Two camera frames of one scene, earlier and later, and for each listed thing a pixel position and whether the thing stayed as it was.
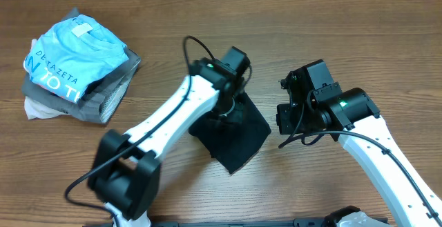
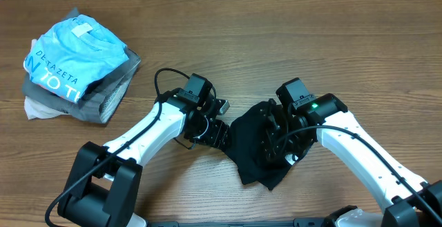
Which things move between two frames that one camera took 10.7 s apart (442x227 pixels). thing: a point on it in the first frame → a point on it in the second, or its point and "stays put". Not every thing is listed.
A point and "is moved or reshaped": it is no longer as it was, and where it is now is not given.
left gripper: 239,100 → 216,134
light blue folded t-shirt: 70,56 stays put
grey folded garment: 99,102 stays put
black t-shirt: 233,138 is moved or reshaped
